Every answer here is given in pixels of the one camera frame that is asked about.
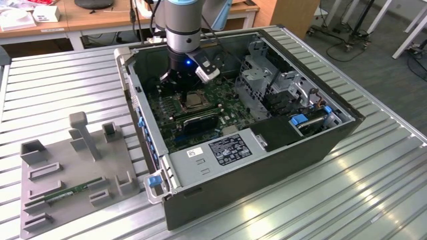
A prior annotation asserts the flat white box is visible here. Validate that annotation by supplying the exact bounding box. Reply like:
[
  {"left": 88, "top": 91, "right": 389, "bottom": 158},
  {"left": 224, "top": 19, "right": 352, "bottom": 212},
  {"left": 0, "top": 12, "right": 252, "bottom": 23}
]
[{"left": 0, "top": 8, "right": 37, "bottom": 32}]

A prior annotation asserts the black wheeled stand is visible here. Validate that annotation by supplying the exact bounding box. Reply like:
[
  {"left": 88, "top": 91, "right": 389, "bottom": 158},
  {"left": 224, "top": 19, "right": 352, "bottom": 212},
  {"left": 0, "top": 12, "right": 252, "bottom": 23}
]
[{"left": 305, "top": 0, "right": 375, "bottom": 53}]

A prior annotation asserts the silver power supply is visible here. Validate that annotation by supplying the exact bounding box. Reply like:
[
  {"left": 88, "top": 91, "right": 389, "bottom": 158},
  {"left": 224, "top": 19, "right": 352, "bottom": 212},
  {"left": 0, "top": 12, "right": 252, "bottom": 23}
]
[{"left": 164, "top": 128, "right": 269, "bottom": 188}]

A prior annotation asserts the black PC case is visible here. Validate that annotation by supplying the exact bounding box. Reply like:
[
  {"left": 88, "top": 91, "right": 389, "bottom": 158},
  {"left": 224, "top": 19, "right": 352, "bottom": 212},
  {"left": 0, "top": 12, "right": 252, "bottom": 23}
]
[{"left": 112, "top": 24, "right": 365, "bottom": 231}]

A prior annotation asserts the white table frame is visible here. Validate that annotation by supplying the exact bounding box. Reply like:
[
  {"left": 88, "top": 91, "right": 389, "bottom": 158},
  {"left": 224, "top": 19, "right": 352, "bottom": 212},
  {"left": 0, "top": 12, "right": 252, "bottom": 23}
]
[{"left": 365, "top": 0, "right": 427, "bottom": 60}]

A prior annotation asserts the red white packet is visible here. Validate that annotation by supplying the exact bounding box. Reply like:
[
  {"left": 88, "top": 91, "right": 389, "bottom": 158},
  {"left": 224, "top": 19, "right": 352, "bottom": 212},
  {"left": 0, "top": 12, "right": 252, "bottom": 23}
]
[{"left": 24, "top": 0, "right": 60, "bottom": 6}]

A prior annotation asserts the wooden cabinet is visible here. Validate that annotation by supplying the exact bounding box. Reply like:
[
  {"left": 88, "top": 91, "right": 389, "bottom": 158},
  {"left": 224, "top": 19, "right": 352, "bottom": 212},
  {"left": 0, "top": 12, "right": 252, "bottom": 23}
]
[{"left": 252, "top": 0, "right": 321, "bottom": 41}]

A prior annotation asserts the green RAM stick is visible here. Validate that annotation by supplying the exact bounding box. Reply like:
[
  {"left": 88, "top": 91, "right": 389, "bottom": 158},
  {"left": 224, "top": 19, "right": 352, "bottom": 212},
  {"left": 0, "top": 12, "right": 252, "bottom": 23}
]
[
  {"left": 42, "top": 176, "right": 104, "bottom": 203},
  {"left": 172, "top": 107, "right": 220, "bottom": 120}
]

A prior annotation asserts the metal socket cover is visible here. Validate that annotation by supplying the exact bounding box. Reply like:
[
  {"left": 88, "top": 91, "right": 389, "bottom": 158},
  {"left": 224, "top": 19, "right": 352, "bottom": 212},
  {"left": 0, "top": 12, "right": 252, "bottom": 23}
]
[{"left": 181, "top": 90, "right": 216, "bottom": 113}]

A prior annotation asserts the blue case latch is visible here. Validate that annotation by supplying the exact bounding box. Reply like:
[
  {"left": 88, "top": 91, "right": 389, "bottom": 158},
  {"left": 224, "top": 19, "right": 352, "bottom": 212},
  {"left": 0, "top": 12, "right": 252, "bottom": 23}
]
[{"left": 145, "top": 175, "right": 161, "bottom": 188}]

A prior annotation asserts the green motherboard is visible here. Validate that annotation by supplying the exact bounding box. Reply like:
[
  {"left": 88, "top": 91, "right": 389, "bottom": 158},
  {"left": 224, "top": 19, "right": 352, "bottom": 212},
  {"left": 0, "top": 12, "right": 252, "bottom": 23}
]
[{"left": 145, "top": 74, "right": 260, "bottom": 154}]

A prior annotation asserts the small white labelled box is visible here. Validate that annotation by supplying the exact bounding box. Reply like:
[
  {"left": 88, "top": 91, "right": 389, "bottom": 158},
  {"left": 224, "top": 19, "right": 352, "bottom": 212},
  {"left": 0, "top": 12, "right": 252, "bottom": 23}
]
[{"left": 32, "top": 5, "right": 62, "bottom": 23}]

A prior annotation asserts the wooden desk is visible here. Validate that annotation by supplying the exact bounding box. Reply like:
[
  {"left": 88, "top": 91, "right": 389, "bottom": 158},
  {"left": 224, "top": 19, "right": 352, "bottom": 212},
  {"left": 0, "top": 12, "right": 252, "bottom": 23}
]
[{"left": 0, "top": 0, "right": 261, "bottom": 46}]

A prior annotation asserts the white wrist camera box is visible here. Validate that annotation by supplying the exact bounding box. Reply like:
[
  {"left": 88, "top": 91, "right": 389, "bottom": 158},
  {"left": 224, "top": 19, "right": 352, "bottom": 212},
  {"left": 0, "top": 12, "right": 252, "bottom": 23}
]
[{"left": 185, "top": 49, "right": 221, "bottom": 84}]

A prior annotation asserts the blue disk carrier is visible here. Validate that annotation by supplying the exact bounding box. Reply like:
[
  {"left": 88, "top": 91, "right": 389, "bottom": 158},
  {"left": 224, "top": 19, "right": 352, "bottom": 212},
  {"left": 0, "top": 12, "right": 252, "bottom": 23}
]
[{"left": 288, "top": 113, "right": 311, "bottom": 126}]

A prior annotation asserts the CPU socket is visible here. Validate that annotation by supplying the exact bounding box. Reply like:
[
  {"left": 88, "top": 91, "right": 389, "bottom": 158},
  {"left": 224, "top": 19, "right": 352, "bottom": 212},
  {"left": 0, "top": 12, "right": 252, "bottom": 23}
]
[{"left": 178, "top": 90, "right": 216, "bottom": 114}]

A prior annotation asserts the black round object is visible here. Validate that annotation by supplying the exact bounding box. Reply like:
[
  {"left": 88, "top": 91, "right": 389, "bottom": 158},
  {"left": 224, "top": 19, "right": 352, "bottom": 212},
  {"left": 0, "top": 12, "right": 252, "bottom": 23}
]
[{"left": 73, "top": 0, "right": 114, "bottom": 10}]

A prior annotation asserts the grey parts rack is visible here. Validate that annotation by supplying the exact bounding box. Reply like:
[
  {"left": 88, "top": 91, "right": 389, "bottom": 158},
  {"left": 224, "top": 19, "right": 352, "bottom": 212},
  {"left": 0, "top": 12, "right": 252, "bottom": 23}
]
[{"left": 18, "top": 111, "right": 142, "bottom": 240}]

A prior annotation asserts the silver CPU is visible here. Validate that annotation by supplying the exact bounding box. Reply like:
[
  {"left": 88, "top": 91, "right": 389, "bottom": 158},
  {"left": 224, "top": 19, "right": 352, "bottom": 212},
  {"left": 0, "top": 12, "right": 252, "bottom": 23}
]
[{"left": 185, "top": 91, "right": 206, "bottom": 108}]

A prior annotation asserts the silver drive cage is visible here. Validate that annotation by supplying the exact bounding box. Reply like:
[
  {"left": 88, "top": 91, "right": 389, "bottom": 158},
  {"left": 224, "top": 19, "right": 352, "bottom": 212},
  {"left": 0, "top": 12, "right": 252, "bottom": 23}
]
[{"left": 237, "top": 39, "right": 321, "bottom": 118}]

